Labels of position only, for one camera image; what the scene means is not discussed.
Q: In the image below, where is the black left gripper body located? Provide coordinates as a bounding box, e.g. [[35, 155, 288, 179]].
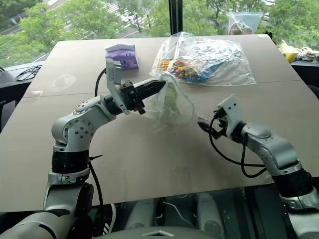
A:
[[119, 80, 146, 115]]

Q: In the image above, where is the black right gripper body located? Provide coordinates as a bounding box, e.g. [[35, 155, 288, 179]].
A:
[[211, 108, 229, 139]]

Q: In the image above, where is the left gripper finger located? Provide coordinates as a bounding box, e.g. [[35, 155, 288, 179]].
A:
[[136, 84, 166, 101], [133, 80, 167, 94]]

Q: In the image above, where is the small clear plastic bag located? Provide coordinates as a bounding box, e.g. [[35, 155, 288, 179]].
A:
[[144, 73, 200, 133]]

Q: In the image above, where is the clear bag of colourful pieces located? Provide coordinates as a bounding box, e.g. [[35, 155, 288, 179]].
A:
[[149, 31, 257, 86]]

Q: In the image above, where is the clear zip bag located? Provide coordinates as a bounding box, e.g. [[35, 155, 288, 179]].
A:
[[227, 10, 264, 35]]

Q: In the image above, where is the purple tissue pack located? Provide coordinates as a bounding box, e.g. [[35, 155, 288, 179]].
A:
[[104, 43, 140, 71]]

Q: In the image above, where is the silver robot leg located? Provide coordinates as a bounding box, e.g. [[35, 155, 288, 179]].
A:
[[196, 192, 225, 235], [124, 198, 160, 231]]

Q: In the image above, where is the yellow object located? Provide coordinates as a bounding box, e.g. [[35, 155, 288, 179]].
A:
[[285, 46, 299, 63]]

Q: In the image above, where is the beige crumpled cloth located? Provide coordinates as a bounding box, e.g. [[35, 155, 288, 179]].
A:
[[297, 46, 317, 62]]

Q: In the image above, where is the grey robot torso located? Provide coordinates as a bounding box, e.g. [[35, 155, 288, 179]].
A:
[[109, 224, 225, 239]]

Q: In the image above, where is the black striped sneaker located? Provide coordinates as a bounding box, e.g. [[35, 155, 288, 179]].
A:
[[102, 203, 117, 237]]

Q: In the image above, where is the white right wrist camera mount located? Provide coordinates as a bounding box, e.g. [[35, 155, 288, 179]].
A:
[[216, 94, 244, 139]]

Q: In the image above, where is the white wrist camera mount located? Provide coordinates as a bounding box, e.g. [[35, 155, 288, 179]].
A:
[[105, 58, 131, 116], [216, 94, 244, 139]]

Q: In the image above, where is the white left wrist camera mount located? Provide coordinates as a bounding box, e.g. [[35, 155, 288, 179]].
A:
[[105, 58, 131, 116]]

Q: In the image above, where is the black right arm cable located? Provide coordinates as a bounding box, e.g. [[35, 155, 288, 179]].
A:
[[208, 116, 267, 178]]

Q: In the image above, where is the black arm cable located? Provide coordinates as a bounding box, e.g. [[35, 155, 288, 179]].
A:
[[88, 69, 106, 225], [208, 116, 267, 178]]

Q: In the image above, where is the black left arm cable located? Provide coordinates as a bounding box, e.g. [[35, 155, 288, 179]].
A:
[[88, 69, 106, 225]]

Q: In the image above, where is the black window post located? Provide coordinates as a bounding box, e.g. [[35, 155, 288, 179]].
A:
[[168, 0, 184, 36]]

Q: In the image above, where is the thin white wire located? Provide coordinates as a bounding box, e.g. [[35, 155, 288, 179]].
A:
[[163, 201, 191, 225]]

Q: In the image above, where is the black coiled cable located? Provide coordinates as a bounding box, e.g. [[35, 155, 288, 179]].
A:
[[14, 65, 43, 82]]

